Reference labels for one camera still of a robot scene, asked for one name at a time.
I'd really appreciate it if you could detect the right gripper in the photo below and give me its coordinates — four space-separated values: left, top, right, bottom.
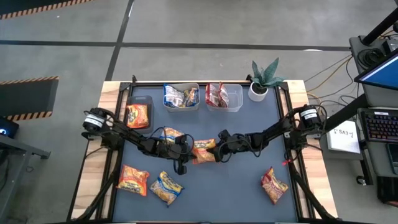
207 136 246 162

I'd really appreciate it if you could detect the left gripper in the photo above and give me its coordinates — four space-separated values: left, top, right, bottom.
167 141 196 164

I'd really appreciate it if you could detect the orange Maruchan noodle pack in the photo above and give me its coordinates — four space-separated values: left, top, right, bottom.
191 138 218 166
125 103 150 129
116 164 150 197

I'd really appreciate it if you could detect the red Maruchan noodle pack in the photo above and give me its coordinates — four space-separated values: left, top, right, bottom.
205 83 220 108
260 167 289 205
217 82 230 108

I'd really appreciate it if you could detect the white plastic bin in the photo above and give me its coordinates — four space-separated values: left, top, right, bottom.
162 82 201 113

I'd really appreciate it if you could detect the blue-grey table mat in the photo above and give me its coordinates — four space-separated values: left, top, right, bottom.
111 84 299 223

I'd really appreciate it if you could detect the clear plastic bin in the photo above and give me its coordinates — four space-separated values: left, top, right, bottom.
205 83 244 113

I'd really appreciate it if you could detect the white plant pot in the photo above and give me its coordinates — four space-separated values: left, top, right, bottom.
248 81 270 103

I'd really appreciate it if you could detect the dark grey translucent bin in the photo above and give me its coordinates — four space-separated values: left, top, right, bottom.
124 95 155 134

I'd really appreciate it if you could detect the green snake plant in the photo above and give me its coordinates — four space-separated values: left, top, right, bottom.
251 57 286 90

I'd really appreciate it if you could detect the white labelled sheet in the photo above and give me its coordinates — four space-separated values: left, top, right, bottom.
326 119 361 155

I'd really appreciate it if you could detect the black diagonal stand bar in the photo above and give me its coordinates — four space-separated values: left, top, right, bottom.
323 93 369 131

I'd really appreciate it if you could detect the backlit black keyboard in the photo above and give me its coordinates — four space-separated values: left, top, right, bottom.
360 108 398 142

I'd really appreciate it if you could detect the grey side table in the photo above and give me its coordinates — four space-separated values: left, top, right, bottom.
0 133 52 224

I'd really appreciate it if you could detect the black hazard-striped floor mat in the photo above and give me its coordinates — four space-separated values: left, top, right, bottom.
0 0 94 20
0 75 60 122

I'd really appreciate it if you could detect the grey equipment cart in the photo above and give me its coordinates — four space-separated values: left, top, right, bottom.
348 34 398 178

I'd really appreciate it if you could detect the black box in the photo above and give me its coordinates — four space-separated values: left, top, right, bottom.
376 175 398 206

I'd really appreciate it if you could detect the black phone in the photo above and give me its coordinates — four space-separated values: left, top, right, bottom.
386 142 398 175

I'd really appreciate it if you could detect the black device with blue light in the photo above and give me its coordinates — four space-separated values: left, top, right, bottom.
0 116 20 139

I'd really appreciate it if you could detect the computer monitor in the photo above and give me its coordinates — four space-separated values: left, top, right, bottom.
354 48 398 91

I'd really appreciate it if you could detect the black pole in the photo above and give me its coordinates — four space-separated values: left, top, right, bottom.
361 6 398 47

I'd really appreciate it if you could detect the black aluminium table frame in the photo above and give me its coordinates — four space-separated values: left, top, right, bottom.
67 74 340 224

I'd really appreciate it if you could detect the yellow cable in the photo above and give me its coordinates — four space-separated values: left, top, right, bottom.
303 55 354 94

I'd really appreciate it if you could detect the coiled black cable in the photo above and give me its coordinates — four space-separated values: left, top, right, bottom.
356 47 386 68

